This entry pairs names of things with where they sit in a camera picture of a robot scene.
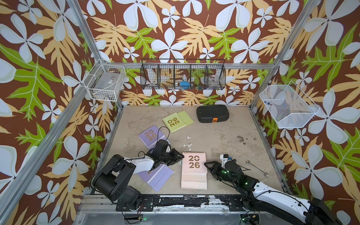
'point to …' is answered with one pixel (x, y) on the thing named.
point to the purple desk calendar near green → (151, 136)
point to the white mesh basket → (290, 107)
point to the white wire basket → (106, 83)
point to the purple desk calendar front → (157, 177)
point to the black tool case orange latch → (212, 113)
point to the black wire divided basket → (183, 74)
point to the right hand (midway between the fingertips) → (203, 166)
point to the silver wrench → (265, 174)
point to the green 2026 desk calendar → (177, 121)
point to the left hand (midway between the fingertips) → (185, 155)
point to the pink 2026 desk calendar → (193, 163)
